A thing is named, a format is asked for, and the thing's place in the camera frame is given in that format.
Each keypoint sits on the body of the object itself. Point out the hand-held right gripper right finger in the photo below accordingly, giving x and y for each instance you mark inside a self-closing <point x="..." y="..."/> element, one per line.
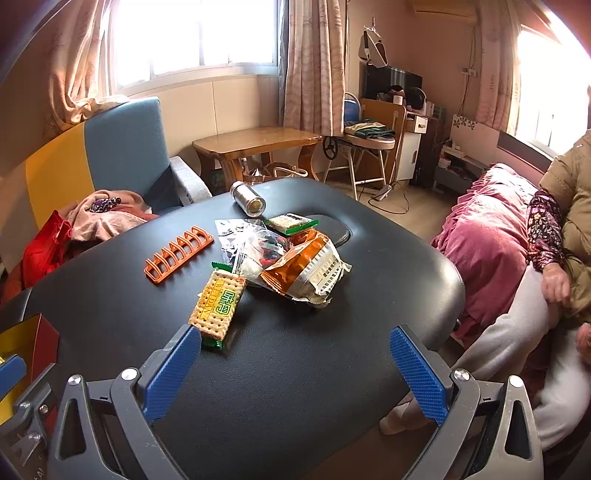
<point x="418" y="378"/>

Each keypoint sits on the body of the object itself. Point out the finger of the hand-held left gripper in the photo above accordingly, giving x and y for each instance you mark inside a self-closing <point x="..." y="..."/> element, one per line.
<point x="11" y="369"/>

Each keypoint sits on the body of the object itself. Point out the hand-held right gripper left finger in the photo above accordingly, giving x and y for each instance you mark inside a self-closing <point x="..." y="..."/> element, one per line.
<point x="171" y="374"/>

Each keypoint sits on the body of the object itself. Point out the red and yellow box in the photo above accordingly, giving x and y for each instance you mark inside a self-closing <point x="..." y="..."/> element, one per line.
<point x="46" y="341"/>

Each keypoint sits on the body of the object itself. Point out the yellow cracker packet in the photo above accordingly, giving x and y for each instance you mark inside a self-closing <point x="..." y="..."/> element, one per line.
<point x="217" y="304"/>

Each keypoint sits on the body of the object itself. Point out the orange plastic rack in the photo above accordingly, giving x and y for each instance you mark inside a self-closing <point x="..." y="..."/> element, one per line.
<point x="157" y="277"/>

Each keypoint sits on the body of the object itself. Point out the clear plastic bag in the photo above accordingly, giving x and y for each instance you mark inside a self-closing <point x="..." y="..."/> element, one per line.
<point x="249" y="251"/>

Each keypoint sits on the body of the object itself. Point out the orange snack bag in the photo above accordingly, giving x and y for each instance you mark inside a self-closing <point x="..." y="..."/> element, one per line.
<point x="295" y="267"/>

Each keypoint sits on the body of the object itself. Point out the gold metal can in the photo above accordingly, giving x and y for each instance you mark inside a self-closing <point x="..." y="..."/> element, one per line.
<point x="247" y="198"/>

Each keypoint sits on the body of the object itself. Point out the red cloth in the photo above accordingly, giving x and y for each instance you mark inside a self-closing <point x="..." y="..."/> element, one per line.
<point x="44" y="254"/>

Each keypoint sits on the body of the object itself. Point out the pink bed cover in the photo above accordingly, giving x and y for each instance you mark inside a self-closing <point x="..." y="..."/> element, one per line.
<point x="485" y="230"/>

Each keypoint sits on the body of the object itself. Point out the pink blanket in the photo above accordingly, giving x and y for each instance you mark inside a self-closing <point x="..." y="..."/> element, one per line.
<point x="111" y="221"/>

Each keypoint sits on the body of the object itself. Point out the purple patterned cloth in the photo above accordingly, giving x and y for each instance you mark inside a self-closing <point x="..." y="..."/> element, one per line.
<point x="105" y="204"/>

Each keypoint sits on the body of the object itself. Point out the white power strip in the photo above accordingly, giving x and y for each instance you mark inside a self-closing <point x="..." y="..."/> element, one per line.
<point x="383" y="193"/>

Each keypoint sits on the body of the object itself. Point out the small green snack packet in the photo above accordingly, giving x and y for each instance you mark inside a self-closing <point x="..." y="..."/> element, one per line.
<point x="291" y="224"/>

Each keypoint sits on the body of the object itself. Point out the low grey shelf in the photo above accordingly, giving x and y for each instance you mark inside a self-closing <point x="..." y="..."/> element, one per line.
<point x="457" y="168"/>

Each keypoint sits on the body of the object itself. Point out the white cabinet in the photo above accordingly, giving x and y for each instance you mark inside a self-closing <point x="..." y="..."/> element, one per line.
<point x="408" y="152"/>

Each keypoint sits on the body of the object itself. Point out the blue and yellow armchair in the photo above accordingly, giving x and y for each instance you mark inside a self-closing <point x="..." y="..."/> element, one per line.
<point x="124" y="147"/>

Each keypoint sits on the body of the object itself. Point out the white folding chair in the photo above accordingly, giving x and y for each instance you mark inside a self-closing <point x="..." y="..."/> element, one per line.
<point x="369" y="143"/>

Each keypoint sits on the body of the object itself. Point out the wooden side table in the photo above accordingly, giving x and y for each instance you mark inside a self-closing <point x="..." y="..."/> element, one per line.
<point x="254" y="138"/>

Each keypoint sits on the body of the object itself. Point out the green folded cloth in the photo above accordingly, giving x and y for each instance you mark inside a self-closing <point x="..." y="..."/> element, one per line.
<point x="369" y="128"/>

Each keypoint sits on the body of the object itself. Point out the wooden cabinet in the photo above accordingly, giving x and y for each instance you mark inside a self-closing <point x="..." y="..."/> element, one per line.
<point x="383" y="113"/>

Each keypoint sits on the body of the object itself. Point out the black television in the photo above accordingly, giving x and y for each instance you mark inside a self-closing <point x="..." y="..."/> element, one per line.
<point x="392" y="78"/>

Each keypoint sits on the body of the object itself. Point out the side window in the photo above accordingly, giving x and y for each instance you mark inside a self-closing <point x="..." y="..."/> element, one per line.
<point x="549" y="92"/>

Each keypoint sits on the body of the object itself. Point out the pink patterned curtain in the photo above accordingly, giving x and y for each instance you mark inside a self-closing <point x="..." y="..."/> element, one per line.
<point x="314" y="64"/>
<point x="81" y="55"/>
<point x="496" y="69"/>

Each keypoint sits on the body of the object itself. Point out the hanging bag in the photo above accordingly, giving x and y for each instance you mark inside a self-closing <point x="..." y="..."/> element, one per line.
<point x="375" y="50"/>

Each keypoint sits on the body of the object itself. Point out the large window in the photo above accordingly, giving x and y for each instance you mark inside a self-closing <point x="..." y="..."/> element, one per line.
<point x="194" y="37"/>

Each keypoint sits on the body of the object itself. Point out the air conditioner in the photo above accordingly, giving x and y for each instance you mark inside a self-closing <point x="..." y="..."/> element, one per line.
<point x="443" y="8"/>

